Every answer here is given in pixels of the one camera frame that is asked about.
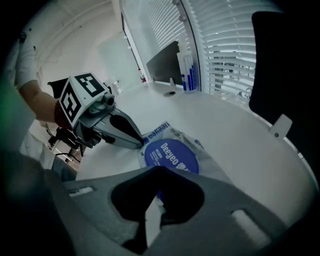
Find person's left forearm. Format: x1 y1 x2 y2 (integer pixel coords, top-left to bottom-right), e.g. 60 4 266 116
18 79 62 123

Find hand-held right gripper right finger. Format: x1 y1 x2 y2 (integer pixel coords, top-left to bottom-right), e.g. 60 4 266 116
149 165 289 256

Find white spray bottle blue label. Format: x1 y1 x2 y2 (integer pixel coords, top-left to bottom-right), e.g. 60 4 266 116
176 39 199 93

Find red bead bracelet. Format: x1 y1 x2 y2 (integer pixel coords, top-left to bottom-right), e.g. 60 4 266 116
53 99 74 131

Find white venetian blind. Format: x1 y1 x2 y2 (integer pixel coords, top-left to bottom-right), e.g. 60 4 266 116
121 0 187 83
181 0 259 102

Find short black desk partition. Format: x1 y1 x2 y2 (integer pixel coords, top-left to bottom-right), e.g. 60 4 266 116
145 40 184 86

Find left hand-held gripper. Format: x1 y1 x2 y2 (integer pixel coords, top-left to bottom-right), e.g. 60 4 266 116
59 72 146 150

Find person's grey trousers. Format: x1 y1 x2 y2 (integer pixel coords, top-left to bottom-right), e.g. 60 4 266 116
51 155 77 182

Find long black desk partition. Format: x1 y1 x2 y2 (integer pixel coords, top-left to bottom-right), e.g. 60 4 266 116
248 11 320 161

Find grey tray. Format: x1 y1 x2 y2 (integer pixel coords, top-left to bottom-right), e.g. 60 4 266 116
136 121 234 185

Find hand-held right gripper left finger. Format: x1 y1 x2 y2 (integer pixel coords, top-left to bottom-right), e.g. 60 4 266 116
61 165 161 256

